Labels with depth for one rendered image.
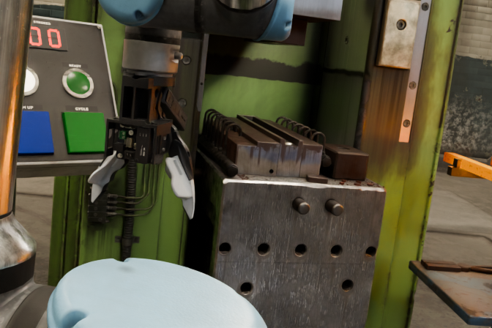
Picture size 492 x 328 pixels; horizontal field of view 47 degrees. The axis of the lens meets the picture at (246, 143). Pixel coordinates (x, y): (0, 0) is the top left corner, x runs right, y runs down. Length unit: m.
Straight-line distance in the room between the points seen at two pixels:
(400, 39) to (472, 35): 6.41
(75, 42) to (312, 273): 0.70
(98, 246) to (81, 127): 0.45
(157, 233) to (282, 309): 0.35
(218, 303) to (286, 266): 0.97
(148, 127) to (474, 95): 7.31
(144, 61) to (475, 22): 7.28
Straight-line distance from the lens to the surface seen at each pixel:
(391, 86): 1.51
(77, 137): 1.02
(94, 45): 1.12
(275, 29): 0.65
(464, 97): 7.89
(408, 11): 1.50
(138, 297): 0.30
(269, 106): 1.75
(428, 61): 1.57
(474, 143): 8.03
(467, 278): 1.45
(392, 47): 1.48
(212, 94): 1.70
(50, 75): 1.06
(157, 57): 0.76
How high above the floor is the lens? 1.18
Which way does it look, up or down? 9 degrees down
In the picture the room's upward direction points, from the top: 7 degrees clockwise
